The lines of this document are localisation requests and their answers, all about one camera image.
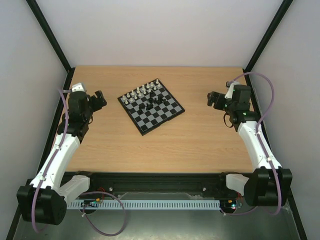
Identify black grey chess board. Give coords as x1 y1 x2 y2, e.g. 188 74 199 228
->
117 78 185 136

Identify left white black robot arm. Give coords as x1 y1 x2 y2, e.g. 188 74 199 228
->
16 90 107 225

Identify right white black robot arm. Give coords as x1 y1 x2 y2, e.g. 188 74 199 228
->
207 83 293 208

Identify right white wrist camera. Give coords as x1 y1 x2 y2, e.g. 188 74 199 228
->
224 80 238 99

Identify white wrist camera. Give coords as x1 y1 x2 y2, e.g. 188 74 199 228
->
224 80 238 99
71 82 87 93

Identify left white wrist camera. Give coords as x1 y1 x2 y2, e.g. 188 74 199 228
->
71 82 87 93

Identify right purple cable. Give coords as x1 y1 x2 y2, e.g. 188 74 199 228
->
219 72 285 217

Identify purple cable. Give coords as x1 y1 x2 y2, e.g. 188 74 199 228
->
31 87 126 236
219 72 285 217

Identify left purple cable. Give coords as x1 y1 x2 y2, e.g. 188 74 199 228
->
31 87 126 236

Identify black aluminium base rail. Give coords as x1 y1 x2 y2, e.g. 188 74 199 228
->
61 171 239 199

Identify white slotted cable duct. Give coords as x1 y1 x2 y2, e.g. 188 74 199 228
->
67 199 220 211

